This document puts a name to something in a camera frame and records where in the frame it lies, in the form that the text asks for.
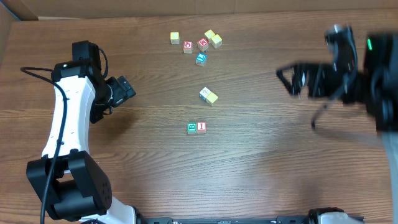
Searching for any white blue picture block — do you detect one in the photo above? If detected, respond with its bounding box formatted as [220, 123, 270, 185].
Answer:
[200, 87, 211, 101]

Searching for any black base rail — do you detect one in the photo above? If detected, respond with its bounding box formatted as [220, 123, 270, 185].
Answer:
[136, 207, 365, 224]

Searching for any yellow block top right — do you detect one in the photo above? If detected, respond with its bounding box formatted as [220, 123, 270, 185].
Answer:
[211, 34, 223, 49]

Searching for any white red letter block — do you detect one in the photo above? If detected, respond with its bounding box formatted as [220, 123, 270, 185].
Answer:
[197, 121, 207, 134]

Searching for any yellow block near centre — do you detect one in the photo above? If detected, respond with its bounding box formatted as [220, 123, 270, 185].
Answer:
[206, 92, 218, 106]

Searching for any cardboard box back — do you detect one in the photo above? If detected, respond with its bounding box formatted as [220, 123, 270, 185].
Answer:
[2, 0, 397, 20]

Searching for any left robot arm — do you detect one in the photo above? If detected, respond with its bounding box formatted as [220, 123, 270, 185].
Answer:
[26, 40, 145, 224]

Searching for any yellow block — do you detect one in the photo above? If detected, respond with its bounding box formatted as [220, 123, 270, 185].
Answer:
[170, 32, 180, 45]
[204, 29, 215, 43]
[206, 92, 218, 106]
[211, 34, 223, 49]

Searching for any far left yellow block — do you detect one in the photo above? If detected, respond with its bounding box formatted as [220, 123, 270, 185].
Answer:
[170, 32, 180, 45]

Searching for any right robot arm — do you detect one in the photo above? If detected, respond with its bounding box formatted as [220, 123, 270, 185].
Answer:
[276, 24, 397, 223]

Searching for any blue letter block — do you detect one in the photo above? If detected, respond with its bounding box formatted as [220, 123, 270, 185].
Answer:
[195, 52, 207, 67]

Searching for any red letter E block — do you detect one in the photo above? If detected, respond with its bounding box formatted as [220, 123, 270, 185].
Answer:
[197, 38, 209, 52]

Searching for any red letter block left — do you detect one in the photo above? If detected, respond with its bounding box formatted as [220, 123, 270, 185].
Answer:
[183, 41, 193, 54]

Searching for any green letter B block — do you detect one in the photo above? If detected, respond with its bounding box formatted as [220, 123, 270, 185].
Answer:
[187, 122, 197, 134]

